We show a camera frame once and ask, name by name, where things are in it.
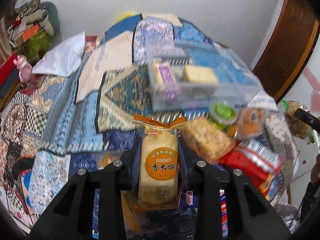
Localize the orange snack clear bag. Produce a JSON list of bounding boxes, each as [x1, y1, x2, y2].
[[227, 108, 266, 141]]

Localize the green jelly cup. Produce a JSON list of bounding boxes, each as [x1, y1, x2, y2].
[[209, 101, 238, 130]]

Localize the puffed rice snack pack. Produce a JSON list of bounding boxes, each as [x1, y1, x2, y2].
[[180, 117, 236, 164]]

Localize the orange rice cracker packet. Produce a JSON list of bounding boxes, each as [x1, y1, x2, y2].
[[133, 114, 185, 211]]

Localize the person's hand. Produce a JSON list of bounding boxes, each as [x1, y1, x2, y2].
[[310, 154, 320, 184]]

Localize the red white snack bag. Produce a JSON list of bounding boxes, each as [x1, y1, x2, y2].
[[219, 139, 283, 201]]

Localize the brown wooden door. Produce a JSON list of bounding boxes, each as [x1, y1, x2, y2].
[[253, 0, 319, 102]]

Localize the blue patchwork bed quilt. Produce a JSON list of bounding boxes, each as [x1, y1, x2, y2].
[[1, 15, 297, 239]]

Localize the yellow snack packet in box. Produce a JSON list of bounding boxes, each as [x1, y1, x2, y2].
[[182, 65, 219, 98]]

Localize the clear plastic storage box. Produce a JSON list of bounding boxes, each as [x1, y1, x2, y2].
[[145, 41, 262, 111]]

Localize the purple snack packet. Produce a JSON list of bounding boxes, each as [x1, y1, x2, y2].
[[153, 63, 178, 100]]

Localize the pink plush toy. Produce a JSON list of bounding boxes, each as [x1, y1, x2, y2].
[[14, 55, 33, 84]]

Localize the white pillow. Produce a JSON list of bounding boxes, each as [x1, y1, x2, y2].
[[32, 32, 86, 78]]

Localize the green storage box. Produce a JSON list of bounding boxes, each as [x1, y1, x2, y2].
[[25, 30, 52, 64]]

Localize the orange cardboard box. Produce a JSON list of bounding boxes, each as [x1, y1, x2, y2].
[[14, 24, 40, 47]]

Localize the yellow curved tube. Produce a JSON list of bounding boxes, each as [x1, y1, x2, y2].
[[116, 11, 137, 23]]

